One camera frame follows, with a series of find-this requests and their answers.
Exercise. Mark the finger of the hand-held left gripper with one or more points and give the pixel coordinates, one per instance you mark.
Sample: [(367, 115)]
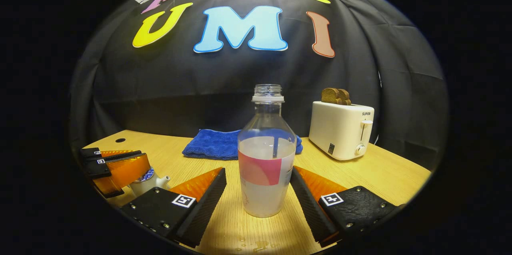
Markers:
[(116, 155), (96, 169)]

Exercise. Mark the brown toast slice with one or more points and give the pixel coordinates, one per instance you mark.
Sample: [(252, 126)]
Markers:
[(345, 97), (330, 95)]

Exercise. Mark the blue towel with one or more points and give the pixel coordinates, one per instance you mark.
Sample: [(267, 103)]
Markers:
[(212, 145)]

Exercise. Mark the clear plastic water bottle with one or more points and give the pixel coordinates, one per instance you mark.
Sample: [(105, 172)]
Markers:
[(266, 191)]

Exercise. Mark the white blue teacup lid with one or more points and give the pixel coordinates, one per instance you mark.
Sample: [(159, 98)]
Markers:
[(147, 175)]

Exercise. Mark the white toaster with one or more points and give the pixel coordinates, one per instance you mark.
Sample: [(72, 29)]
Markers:
[(340, 131)]

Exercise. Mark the white teacup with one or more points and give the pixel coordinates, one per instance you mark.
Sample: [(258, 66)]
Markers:
[(148, 187)]

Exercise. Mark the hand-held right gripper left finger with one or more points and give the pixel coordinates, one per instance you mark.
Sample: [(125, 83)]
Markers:
[(208, 207)]

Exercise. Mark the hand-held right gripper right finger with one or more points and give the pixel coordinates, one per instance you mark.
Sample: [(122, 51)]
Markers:
[(310, 207)]

